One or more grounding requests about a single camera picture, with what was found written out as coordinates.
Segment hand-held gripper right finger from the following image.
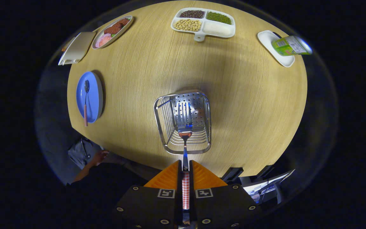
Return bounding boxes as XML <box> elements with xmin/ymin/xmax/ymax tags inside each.
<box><xmin>189</xmin><ymin>160</ymin><xmax>261</xmax><ymax>229</ymax></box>

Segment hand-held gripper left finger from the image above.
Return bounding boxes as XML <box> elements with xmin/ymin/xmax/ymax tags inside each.
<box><xmin>113</xmin><ymin>160</ymin><xmax>183</xmax><ymax>229</ymax></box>

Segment fork with red checked handle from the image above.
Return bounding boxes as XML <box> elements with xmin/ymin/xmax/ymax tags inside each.
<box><xmin>177</xmin><ymin>101</ymin><xmax>193</xmax><ymax>225</ymax></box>

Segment spoon with red checked handle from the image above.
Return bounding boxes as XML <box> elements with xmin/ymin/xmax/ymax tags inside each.
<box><xmin>83</xmin><ymin>80</ymin><xmax>90</xmax><ymax>127</ymax></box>

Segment blue round plate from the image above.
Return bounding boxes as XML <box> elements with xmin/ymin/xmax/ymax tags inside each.
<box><xmin>76</xmin><ymin>71</ymin><xmax>104</xmax><ymax>124</ymax></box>

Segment white divided dish with beans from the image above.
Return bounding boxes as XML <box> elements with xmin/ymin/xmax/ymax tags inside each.
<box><xmin>170</xmin><ymin>7</ymin><xmax>236</xmax><ymax>42</ymax></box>

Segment pink ham slices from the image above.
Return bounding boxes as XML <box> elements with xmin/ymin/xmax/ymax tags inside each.
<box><xmin>95</xmin><ymin>33</ymin><xmax>112</xmax><ymax>48</ymax></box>

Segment small white dish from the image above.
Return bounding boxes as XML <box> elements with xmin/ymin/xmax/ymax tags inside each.
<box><xmin>257</xmin><ymin>30</ymin><xmax>295</xmax><ymax>68</ymax></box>

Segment oval plate with meat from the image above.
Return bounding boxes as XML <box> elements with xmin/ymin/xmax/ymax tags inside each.
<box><xmin>91</xmin><ymin>15</ymin><xmax>134</xmax><ymax>50</ymax></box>

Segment brown grilled meat strip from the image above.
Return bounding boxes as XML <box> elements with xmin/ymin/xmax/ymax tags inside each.
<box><xmin>104</xmin><ymin>18</ymin><xmax>130</xmax><ymax>35</ymax></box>

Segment cream white toaster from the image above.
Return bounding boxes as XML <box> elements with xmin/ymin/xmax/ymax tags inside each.
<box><xmin>58</xmin><ymin>31</ymin><xmax>97</xmax><ymax>66</ymax></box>

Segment green drink can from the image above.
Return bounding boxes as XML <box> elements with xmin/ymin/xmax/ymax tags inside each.
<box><xmin>271</xmin><ymin>35</ymin><xmax>313</xmax><ymax>57</ymax></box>

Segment metal wire basket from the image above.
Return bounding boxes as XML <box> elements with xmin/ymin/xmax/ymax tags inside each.
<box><xmin>153</xmin><ymin>90</ymin><xmax>212</xmax><ymax>155</ymax></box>

